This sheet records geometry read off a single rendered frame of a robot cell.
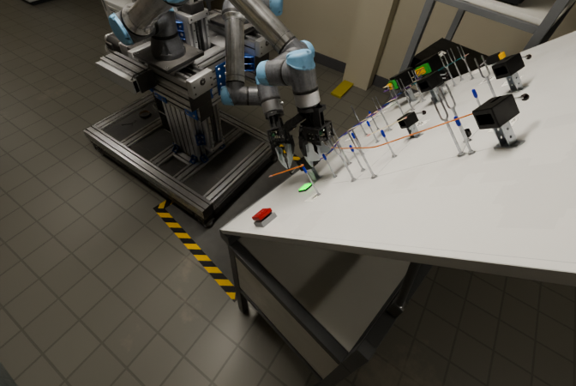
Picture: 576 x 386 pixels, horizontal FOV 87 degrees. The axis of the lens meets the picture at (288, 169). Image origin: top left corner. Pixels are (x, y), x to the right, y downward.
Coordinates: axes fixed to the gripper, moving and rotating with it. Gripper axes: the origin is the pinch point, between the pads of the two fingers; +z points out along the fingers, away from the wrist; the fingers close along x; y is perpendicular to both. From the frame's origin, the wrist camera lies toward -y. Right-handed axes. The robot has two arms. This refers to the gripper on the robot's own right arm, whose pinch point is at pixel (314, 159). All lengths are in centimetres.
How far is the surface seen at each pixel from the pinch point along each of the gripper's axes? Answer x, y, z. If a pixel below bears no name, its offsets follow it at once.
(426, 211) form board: -25, 46, -14
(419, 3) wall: 241, -60, -15
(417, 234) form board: -31, 47, -14
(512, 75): 29, 47, -20
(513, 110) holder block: -3, 53, -24
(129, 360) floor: -79, -81, 95
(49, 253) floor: -81, -164, 59
